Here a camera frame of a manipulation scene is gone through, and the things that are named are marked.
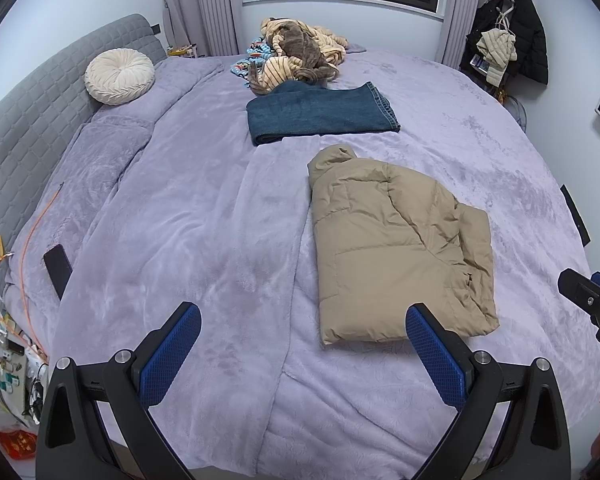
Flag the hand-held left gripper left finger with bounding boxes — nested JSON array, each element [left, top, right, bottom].
[[35, 301, 202, 480]]

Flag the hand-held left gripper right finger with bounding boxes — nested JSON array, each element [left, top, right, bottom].
[[405, 302, 571, 480]]

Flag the beige puffer jacket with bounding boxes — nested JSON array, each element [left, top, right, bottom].
[[475, 27, 518, 86], [307, 144, 501, 346]]

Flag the black flat bar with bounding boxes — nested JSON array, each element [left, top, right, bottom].
[[560, 185, 592, 247]]

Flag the white power strip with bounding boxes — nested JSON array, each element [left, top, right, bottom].
[[22, 347, 48, 416]]

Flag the black phone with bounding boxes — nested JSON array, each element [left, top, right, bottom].
[[42, 244, 73, 301]]

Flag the purple plush blanket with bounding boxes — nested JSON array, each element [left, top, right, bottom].
[[0, 42, 600, 480]]

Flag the red packet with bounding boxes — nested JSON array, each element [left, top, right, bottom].
[[0, 427, 38, 461]]

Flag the floor fan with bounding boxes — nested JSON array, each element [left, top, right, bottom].
[[505, 94, 528, 131]]

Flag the beige hanging puffer jacket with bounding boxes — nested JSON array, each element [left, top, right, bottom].
[[475, 27, 518, 86]]

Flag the black hanging coat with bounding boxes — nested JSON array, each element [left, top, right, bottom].
[[459, 0, 551, 86]]

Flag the folded blue jeans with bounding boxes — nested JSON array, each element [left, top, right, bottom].
[[246, 81, 402, 147]]

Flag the white round pillow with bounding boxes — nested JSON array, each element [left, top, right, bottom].
[[84, 49, 156, 107]]

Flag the grey quilted headboard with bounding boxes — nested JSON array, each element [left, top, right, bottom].
[[0, 13, 162, 286]]

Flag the grey curtain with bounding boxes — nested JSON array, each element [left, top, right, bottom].
[[155, 0, 243, 58], [437, 0, 511, 68]]

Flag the colourful printed cloth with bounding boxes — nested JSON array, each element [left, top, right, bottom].
[[229, 37, 276, 81]]

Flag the beige striped plush garment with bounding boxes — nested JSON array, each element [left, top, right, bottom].
[[250, 17, 350, 97]]

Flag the brown plush garment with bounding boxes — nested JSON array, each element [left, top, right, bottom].
[[267, 21, 341, 86]]

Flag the orange cable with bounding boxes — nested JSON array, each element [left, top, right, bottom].
[[20, 180, 66, 356]]

